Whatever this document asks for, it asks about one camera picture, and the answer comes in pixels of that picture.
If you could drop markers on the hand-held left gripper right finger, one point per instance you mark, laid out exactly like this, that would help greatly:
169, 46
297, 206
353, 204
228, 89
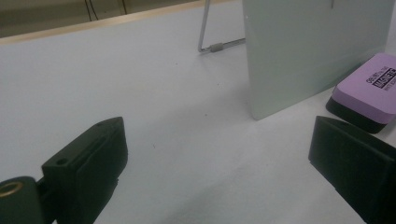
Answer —
351, 158

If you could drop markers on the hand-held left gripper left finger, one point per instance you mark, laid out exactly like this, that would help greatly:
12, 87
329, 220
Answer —
84, 168

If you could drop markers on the purple eraser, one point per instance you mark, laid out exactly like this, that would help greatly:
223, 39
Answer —
367, 90

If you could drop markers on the frosted glass board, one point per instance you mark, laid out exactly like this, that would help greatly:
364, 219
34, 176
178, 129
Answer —
305, 53

